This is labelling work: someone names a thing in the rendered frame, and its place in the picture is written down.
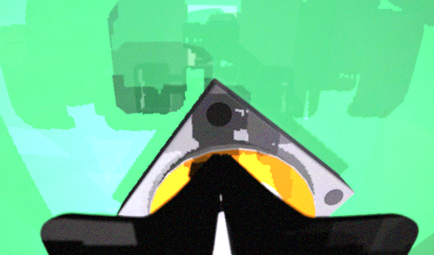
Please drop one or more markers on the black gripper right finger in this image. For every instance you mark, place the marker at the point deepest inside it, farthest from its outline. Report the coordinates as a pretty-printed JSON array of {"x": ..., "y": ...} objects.
[{"x": 259, "y": 222}]

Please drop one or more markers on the orange round plate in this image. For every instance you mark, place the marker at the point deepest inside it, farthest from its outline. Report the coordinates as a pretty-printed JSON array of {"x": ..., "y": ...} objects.
[{"x": 275, "y": 172}]

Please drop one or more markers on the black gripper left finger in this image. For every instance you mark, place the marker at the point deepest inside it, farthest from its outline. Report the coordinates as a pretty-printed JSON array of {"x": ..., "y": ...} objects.
[{"x": 186, "y": 224}]

